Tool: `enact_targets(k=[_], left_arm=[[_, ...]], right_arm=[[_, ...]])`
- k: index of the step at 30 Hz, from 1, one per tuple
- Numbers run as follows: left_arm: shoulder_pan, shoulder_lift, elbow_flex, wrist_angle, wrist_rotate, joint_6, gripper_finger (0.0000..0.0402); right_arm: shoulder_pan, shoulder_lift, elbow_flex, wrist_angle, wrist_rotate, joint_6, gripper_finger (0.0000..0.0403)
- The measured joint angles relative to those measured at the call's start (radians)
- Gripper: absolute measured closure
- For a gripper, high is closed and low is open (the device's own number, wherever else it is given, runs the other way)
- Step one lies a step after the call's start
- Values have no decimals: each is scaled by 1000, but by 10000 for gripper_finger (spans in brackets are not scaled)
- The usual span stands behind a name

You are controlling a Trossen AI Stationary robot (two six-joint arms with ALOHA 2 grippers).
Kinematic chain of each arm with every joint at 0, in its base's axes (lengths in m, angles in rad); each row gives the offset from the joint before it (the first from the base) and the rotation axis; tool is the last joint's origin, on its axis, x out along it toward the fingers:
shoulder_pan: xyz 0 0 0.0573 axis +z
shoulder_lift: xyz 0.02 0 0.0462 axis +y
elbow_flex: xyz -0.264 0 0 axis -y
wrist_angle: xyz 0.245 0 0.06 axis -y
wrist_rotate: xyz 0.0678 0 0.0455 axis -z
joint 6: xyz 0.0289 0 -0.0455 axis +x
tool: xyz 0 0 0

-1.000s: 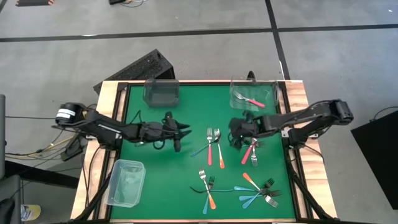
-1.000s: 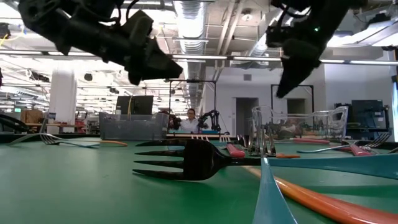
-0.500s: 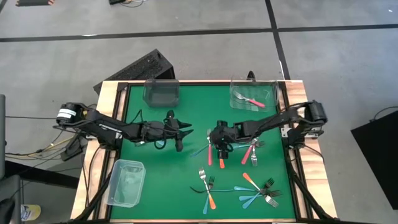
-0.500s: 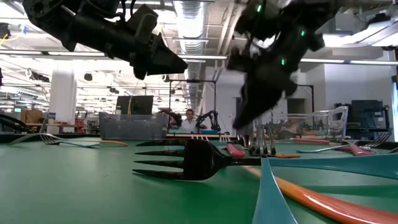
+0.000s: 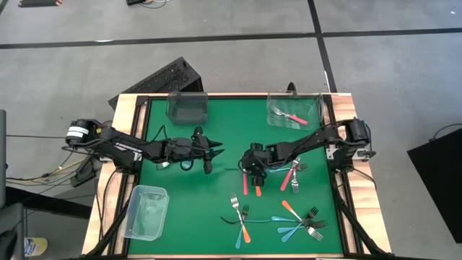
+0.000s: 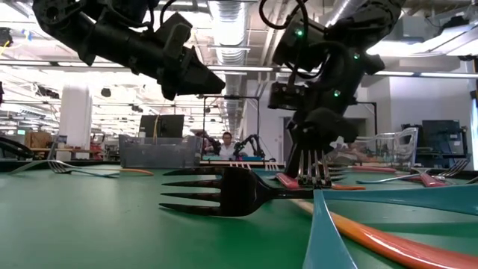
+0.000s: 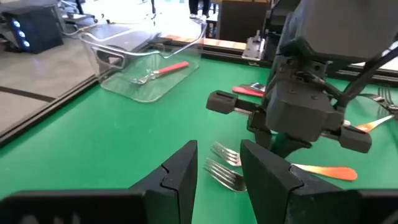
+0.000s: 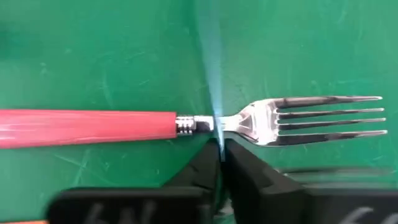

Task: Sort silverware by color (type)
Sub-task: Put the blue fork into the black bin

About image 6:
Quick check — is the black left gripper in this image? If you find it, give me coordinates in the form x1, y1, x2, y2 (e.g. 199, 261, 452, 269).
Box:
128, 44, 226, 101

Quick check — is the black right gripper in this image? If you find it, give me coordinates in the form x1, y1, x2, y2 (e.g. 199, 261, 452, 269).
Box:
285, 107, 359, 178

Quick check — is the fork with red handle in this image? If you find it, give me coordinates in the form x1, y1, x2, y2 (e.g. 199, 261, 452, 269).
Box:
264, 160, 302, 191
350, 165, 397, 174
409, 173, 448, 188

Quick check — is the fork with orange handle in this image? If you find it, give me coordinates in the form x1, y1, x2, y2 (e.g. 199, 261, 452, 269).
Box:
289, 198, 478, 269
297, 149, 367, 191
7, 159, 155, 176

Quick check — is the fork with blue handle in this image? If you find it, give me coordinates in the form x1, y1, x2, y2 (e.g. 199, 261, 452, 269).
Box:
47, 159, 121, 179
327, 164, 349, 185
158, 167, 478, 218
301, 188, 359, 269
355, 158, 471, 185

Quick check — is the ceiling light strip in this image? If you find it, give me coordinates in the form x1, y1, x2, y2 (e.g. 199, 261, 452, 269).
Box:
373, 69, 478, 79
0, 59, 276, 72

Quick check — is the black monitor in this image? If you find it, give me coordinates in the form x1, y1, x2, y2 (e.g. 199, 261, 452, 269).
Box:
155, 114, 185, 138
138, 114, 158, 138

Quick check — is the person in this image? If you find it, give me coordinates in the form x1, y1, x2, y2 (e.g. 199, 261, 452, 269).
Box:
218, 131, 237, 161

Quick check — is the grey translucent plastic bin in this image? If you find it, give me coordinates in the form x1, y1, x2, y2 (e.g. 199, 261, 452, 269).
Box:
118, 134, 203, 169

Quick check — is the clear plastic bin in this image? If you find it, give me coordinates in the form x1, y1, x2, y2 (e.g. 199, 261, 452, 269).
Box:
330, 126, 420, 175

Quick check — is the white round pillar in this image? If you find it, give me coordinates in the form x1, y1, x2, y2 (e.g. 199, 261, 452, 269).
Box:
55, 84, 93, 162

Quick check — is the dark monitor on desk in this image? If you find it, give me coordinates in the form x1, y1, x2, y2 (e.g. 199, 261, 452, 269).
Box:
420, 119, 468, 158

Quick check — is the cardboard box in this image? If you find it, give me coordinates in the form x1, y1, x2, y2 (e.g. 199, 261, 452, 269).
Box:
25, 131, 53, 149

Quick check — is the black stand frame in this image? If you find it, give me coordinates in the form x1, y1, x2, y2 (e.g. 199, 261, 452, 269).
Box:
356, 100, 378, 136
202, 95, 261, 160

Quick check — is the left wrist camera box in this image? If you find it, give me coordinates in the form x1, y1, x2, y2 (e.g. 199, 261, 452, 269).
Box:
155, 12, 194, 63

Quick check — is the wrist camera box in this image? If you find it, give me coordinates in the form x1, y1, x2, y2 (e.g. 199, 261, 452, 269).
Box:
267, 81, 311, 112
155, 12, 194, 63

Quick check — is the silver air duct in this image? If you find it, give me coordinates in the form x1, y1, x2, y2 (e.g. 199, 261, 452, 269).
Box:
207, 0, 258, 135

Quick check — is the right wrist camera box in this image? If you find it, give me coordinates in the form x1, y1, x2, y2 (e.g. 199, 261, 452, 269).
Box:
267, 81, 311, 112

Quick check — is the black curved cable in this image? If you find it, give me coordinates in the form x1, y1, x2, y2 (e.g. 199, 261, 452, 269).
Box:
0, 136, 35, 160

